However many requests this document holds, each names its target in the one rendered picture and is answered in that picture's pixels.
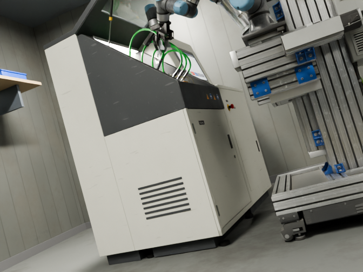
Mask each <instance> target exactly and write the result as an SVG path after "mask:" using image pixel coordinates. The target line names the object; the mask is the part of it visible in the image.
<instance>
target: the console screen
mask: <svg viewBox="0 0 363 272"><path fill-rule="evenodd" d="M179 49H180V50H181V51H183V52H184V53H185V54H186V55H187V56H188V57H189V59H190V61H191V69H190V71H189V74H191V75H193V76H195V77H198V78H200V79H202V80H204V81H206V82H208V83H210V82H209V81H208V79H207V77H206V75H205V74H204V72H203V71H202V69H201V67H200V65H199V64H198V62H197V60H196V58H195V57H194V55H193V53H192V52H189V51H186V50H183V49H181V48H179ZM174 54H175V55H176V57H177V59H178V60H179V62H180V61H181V58H180V54H179V52H174ZM182 56H183V55H182ZM184 66H185V58H184V56H183V63H182V68H184ZM189 66H190V64H189V61H188V59H187V66H186V69H185V72H186V71H187V70H188V69H189Z"/></svg>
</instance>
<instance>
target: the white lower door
mask: <svg viewBox="0 0 363 272"><path fill-rule="evenodd" d="M188 112H189V116H190V119H191V123H192V126H193V130H194V133H195V136H196V140H197V143H198V147H199V150H200V154H201V158H202V160H203V164H204V167H205V171H206V175H207V178H208V181H209V184H210V188H211V192H212V195H213V199H214V203H215V205H216V209H217V212H218V216H219V219H220V223H221V226H222V228H223V227H224V226H225V225H226V224H227V223H228V222H229V221H230V220H231V219H233V218H234V217H235V216H236V215H237V214H238V213H239V212H240V211H241V210H242V209H243V208H244V207H245V206H246V205H247V204H248V203H249V202H251V199H250V196H249V193H248V190H247V187H246V183H245V179H244V176H243V173H242V170H241V166H240V163H239V159H238V156H237V153H236V149H235V146H234V143H233V139H232V136H231V132H230V129H229V126H228V123H227V119H226V115H225V112H224V110H215V109H188Z"/></svg>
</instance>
